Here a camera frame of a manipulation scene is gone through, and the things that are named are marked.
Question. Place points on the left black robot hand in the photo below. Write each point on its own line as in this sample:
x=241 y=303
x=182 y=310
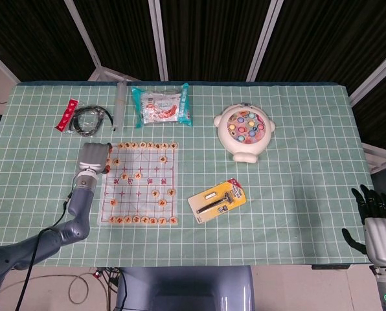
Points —
x=92 y=157

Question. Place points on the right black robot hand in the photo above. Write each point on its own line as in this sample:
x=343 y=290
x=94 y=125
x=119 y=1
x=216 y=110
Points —
x=384 y=241

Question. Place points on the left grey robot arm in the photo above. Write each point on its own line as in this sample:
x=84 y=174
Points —
x=73 y=223

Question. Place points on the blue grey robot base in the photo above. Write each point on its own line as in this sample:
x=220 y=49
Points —
x=183 y=288

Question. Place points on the clear plastic chess board sheet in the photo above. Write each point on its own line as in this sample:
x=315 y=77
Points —
x=141 y=184

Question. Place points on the red sachet packet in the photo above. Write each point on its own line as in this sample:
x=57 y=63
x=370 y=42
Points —
x=66 y=115

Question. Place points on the large clear plastic syringe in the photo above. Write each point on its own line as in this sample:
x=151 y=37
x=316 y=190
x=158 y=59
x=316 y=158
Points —
x=119 y=103

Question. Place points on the white partition foot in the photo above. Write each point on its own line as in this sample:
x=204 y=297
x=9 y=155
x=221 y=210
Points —
x=379 y=158
x=112 y=74

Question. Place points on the teal snack bag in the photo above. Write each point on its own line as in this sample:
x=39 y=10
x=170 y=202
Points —
x=162 y=105

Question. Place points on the green checked tablecloth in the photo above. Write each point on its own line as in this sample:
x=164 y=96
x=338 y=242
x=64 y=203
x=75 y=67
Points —
x=277 y=210

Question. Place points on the yellow carded razor pack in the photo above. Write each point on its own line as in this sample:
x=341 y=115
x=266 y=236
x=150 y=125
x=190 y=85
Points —
x=217 y=201

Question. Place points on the white fishing game toy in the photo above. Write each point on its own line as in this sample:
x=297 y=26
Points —
x=245 y=129

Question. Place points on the white partition frame post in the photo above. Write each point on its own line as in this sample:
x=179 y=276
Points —
x=264 y=39
x=83 y=32
x=159 y=39
x=0 y=64
x=374 y=77

